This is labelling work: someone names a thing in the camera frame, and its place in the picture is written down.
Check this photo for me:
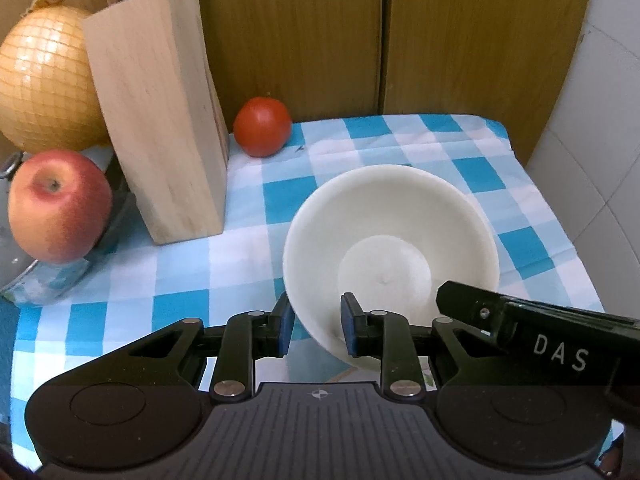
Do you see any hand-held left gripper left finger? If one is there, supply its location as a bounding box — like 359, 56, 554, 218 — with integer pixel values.
129, 292, 294, 404

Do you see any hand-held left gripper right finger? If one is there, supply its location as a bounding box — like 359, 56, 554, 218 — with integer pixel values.
340, 292, 501, 402

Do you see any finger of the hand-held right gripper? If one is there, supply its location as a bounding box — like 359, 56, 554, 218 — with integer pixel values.
436, 280, 507, 347

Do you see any large floral white plate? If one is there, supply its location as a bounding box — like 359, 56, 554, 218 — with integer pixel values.
255, 340, 437, 391

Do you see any white bowl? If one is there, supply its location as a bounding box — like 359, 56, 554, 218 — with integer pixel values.
282, 164, 501, 373

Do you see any blue white checked tablecloth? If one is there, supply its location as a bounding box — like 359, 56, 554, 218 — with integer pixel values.
10, 112, 626, 461

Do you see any red tomato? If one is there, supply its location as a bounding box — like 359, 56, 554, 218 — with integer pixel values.
233, 96, 293, 158

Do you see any wooden knife block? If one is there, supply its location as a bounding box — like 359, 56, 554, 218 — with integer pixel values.
82, 0, 230, 246

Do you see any red apple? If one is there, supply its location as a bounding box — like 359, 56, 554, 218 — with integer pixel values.
7, 150, 114, 265

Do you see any blue textured mat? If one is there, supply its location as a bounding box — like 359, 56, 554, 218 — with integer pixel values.
0, 300, 22, 426

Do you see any yellow pomelo in net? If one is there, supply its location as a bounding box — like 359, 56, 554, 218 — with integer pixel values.
0, 0, 111, 153

